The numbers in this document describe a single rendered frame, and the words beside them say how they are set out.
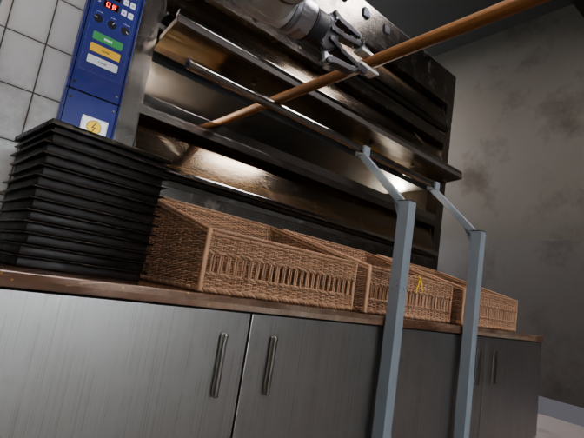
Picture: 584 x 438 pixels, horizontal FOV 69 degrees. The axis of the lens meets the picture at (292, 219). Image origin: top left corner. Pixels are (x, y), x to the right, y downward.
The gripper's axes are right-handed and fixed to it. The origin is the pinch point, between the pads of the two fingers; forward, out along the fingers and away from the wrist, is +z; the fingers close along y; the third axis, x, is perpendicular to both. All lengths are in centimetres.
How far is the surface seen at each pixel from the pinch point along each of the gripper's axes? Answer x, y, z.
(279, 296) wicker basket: -21, 60, 1
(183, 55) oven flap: -70, -17, -20
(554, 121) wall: -63, -113, 295
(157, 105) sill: -71, 4, -25
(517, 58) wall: -98, -183, 296
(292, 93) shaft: -27.9, 0.8, -0.7
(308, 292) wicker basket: -22, 58, 12
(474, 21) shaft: 28.3, 1.1, -1.0
